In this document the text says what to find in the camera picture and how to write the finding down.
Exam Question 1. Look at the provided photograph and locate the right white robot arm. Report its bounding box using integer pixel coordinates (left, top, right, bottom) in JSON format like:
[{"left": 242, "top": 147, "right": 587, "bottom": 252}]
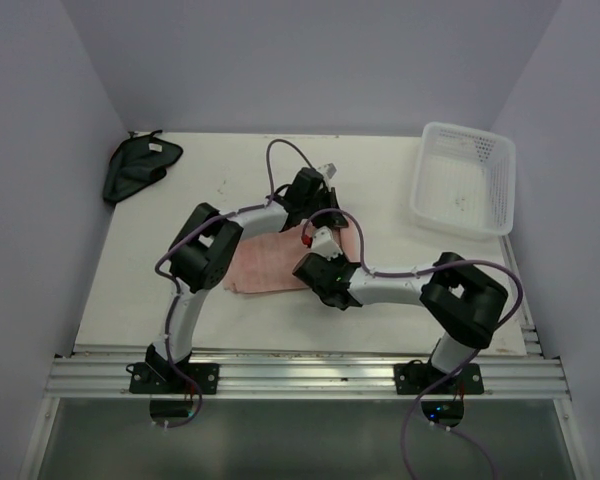
[{"left": 293, "top": 252, "right": 511, "bottom": 393}]

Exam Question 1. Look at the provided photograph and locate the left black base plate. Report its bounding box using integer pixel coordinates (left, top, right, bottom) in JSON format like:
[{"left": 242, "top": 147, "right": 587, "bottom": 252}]
[{"left": 126, "top": 362, "right": 220, "bottom": 395}]

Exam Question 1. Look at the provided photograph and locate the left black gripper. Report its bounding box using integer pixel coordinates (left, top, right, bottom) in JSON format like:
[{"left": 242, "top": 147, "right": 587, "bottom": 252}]
[{"left": 301, "top": 186, "right": 346, "bottom": 228}]

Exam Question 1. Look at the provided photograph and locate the aluminium mounting rail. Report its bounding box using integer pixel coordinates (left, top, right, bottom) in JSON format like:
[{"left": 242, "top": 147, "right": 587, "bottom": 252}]
[{"left": 44, "top": 350, "right": 570, "bottom": 400}]

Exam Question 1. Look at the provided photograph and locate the black cloth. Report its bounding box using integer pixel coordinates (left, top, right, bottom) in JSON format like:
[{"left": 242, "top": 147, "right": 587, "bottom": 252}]
[{"left": 102, "top": 130, "right": 184, "bottom": 205}]

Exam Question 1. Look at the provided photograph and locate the pink towel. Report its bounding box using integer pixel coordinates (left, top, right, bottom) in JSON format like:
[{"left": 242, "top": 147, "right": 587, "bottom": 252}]
[{"left": 222, "top": 226, "right": 359, "bottom": 294}]

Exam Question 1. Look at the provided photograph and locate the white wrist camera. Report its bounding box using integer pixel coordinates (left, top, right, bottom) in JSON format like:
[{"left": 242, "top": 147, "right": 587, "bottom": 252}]
[
  {"left": 317, "top": 163, "right": 337, "bottom": 179},
  {"left": 301, "top": 227, "right": 344, "bottom": 260}
]

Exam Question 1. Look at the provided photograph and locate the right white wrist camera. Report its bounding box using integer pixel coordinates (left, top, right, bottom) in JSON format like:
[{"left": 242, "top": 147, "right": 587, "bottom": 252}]
[{"left": 301, "top": 227, "right": 344, "bottom": 260}]

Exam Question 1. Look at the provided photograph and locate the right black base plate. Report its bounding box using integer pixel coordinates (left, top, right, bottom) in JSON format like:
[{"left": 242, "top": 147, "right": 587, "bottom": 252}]
[{"left": 393, "top": 360, "right": 485, "bottom": 396}]

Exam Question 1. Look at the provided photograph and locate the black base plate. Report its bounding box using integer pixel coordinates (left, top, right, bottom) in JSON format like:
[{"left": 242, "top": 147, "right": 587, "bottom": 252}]
[
  {"left": 126, "top": 362, "right": 220, "bottom": 395},
  {"left": 393, "top": 360, "right": 485, "bottom": 396}
]

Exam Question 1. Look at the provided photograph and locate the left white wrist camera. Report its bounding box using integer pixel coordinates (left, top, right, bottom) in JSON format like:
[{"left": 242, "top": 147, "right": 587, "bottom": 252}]
[{"left": 317, "top": 163, "right": 337, "bottom": 179}]

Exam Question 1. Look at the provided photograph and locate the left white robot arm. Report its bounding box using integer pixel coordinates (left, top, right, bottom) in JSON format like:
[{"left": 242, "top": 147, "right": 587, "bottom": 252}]
[{"left": 134, "top": 163, "right": 336, "bottom": 393}]

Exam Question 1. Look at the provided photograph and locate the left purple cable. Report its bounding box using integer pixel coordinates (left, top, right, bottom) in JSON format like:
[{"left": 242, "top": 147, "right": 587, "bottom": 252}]
[{"left": 154, "top": 138, "right": 321, "bottom": 429}]

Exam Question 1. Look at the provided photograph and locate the white plastic basket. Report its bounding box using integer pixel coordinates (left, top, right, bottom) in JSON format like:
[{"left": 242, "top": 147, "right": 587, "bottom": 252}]
[{"left": 409, "top": 122, "right": 516, "bottom": 241}]

